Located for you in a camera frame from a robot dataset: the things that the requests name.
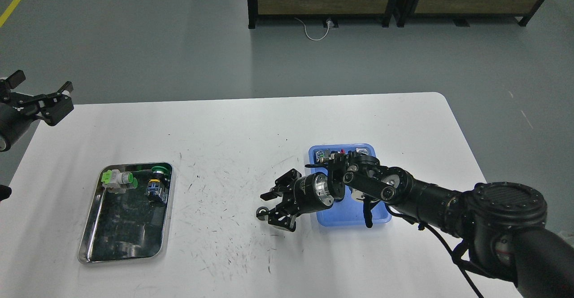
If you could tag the black gripper screen right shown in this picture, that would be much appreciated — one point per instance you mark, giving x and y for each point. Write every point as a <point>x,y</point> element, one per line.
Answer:
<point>311,193</point>

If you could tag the black gripper screen left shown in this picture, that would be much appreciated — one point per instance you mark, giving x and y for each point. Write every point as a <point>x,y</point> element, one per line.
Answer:
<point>51,108</point>

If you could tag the black gear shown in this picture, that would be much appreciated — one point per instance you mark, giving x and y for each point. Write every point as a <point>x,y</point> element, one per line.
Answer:
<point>262,213</point>

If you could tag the black robot arm screen right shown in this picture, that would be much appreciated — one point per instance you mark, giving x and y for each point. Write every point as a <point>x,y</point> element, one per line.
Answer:
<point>496,230</point>

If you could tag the blue plastic tray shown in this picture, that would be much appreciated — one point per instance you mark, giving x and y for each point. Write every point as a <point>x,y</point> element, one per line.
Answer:
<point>349,211</point>

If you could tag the silver metal tray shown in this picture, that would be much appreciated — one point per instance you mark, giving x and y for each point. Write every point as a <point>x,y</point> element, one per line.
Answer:
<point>125,227</point>

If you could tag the red push button switch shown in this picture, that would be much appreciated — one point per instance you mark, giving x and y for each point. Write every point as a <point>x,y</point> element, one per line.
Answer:
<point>323,155</point>

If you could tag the yellow push button switch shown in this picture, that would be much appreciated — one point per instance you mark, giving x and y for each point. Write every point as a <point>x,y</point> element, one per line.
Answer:
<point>363,151</point>

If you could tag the green push button switch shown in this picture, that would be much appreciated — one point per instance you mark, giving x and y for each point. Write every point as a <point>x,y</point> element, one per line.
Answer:
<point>118,182</point>

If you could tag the green mushroom button switch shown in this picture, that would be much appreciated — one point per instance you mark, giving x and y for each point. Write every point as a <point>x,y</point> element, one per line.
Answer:
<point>158,184</point>

